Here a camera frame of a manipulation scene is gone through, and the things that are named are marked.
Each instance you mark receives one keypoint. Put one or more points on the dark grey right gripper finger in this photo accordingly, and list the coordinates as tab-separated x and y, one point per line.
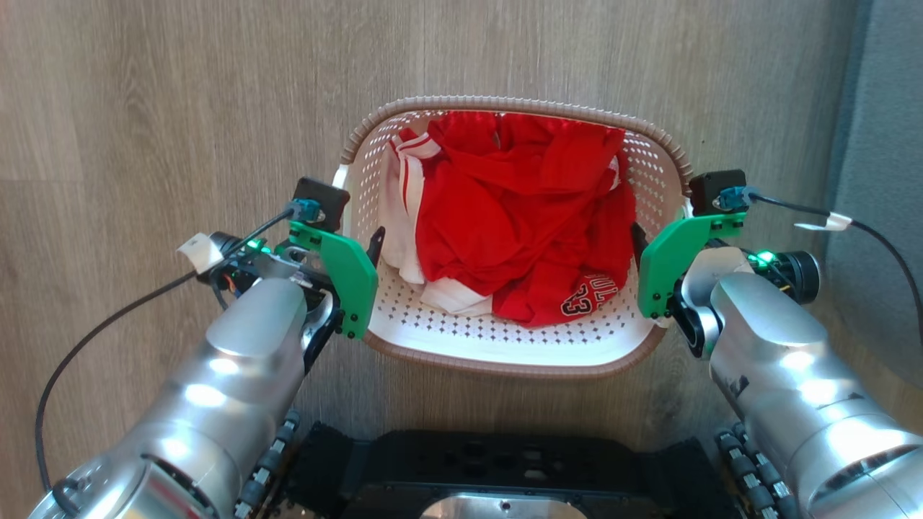
638	245

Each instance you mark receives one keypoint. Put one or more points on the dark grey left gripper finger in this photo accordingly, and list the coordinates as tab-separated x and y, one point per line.
376	245

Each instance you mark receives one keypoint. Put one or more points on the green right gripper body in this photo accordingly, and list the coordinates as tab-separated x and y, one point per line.
667	259

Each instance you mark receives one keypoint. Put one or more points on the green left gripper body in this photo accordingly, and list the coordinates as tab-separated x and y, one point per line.
350	277

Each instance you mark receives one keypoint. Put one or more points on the white laundry basket brown rim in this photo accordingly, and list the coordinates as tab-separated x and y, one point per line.
447	339

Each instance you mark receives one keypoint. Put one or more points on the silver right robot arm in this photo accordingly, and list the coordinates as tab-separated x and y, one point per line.
793	375

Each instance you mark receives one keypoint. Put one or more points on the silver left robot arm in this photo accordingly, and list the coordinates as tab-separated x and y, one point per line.
216	404

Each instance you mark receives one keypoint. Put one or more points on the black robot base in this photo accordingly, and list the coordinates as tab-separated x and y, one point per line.
505	461

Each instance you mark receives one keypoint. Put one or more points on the white garment with red stripes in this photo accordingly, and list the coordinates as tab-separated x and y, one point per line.
404	216

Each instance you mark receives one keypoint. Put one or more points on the red basketball jersey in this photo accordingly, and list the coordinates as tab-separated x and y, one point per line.
519	216

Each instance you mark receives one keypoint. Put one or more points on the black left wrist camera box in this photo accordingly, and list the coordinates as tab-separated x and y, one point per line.
324	198

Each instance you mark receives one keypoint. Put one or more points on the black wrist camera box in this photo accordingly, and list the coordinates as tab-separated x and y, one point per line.
324	198
710	189

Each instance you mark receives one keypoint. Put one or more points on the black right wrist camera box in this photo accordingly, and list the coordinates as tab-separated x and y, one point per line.
710	189

